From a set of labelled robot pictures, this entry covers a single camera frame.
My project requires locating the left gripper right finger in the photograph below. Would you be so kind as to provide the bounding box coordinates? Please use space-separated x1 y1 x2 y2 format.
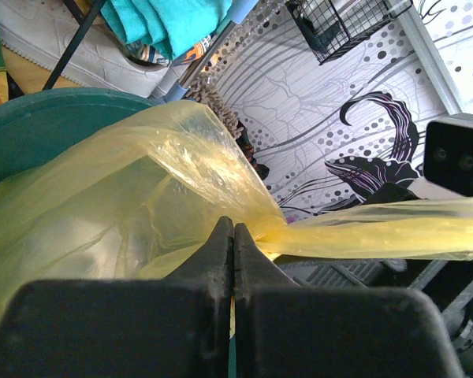
233 224 464 377

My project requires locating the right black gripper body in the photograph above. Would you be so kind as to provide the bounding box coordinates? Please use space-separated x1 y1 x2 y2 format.
279 256 473 377

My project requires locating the teal plastic trash bin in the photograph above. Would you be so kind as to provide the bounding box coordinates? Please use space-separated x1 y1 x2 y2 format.
0 87 158 182

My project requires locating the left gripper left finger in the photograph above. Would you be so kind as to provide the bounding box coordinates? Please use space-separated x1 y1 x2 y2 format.
0 217 234 377

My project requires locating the teal folded cloth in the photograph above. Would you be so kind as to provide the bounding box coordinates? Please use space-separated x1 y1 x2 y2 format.
101 0 232 60

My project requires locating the light blue floor squeegee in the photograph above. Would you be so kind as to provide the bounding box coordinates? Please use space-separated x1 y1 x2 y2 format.
149 0 259 104

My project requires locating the bristle broom with handle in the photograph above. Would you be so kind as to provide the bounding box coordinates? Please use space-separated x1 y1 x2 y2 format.
184 74 270 180

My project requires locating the black wire basket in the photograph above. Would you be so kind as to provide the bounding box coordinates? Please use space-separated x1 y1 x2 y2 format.
285 0 413 65

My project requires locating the yellow translucent trash bag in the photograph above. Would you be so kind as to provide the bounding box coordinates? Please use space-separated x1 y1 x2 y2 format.
0 101 473 320

